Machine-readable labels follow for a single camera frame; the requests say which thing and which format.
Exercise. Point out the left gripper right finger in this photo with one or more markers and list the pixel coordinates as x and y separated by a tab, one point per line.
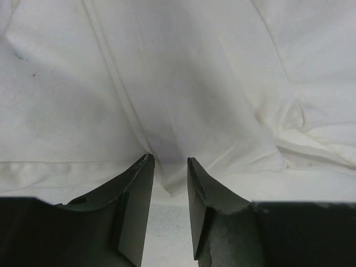
228	230

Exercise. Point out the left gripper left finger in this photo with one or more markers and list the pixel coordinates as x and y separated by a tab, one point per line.
104	227

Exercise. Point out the cream white t shirt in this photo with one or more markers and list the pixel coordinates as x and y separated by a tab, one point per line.
262	93

